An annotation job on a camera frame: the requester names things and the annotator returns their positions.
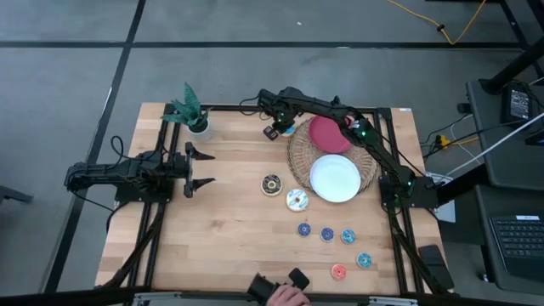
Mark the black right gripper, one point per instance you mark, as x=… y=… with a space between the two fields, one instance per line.
x=284 y=118

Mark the small teal donut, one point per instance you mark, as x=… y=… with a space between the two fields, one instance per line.
x=344 y=236
x=360 y=260

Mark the dark grey side desk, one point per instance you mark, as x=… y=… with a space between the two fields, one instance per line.
x=501 y=170

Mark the black overhead rig beam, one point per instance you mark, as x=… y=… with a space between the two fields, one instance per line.
x=64 y=297

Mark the round woven placemat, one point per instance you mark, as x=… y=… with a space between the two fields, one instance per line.
x=302 y=157

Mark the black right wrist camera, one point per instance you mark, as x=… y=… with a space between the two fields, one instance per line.
x=270 y=132

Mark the white plant pot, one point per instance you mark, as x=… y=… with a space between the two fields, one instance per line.
x=204 y=134

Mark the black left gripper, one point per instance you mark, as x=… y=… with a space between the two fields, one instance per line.
x=190 y=170

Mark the black power adapter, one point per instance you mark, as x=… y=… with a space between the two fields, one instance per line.
x=519 y=104

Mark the white plate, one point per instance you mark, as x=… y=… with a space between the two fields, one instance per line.
x=336 y=178

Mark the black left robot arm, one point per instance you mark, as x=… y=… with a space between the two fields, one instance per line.
x=106 y=172

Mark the large white blue-drizzled donut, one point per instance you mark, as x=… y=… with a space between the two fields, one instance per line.
x=291 y=202

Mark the grey chair leg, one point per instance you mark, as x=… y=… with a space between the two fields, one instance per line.
x=15 y=194

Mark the large chocolate glazed donut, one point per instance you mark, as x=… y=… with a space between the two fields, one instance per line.
x=272 y=178

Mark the person's hand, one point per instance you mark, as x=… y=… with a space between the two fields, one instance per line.
x=289 y=296

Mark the green artificial plant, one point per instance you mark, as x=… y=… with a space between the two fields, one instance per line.
x=191 y=106

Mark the small red donut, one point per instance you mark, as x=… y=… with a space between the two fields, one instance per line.
x=335 y=272

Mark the black handheld device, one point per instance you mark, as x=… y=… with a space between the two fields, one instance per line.
x=261 y=289

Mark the black aluminium table frame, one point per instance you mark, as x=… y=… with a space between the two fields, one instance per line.
x=229 y=107

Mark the yellow plug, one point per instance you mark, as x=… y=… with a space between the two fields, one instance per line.
x=443 y=141

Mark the small dark blue sprinkled donut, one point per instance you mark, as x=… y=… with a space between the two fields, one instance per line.
x=300 y=230
x=323 y=234

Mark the black keyboard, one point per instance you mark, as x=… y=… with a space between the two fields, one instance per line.
x=520 y=242

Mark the red plate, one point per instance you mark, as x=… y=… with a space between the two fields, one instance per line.
x=327 y=136

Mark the black flat rectangular device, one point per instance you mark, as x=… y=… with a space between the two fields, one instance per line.
x=435 y=265

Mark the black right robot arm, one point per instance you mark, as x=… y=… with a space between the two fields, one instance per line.
x=323 y=108

